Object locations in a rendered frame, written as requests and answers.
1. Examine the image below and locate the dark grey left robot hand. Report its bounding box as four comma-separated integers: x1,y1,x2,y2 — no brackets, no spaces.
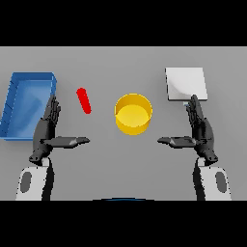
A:
28,94,91,164

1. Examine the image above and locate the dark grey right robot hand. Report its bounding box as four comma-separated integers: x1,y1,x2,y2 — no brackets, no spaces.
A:
156,94,219,164

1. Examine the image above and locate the red beaker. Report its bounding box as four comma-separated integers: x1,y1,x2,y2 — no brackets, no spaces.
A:
75,87,93,115

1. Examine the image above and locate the pale square measuring scale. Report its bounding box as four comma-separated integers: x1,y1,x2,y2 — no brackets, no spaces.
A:
164,67,208,103

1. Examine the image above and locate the yellow bowl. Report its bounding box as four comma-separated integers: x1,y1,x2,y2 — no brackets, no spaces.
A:
114,93,153,136

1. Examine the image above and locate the blue tray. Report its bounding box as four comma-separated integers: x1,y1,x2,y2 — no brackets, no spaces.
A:
0,71,58,142

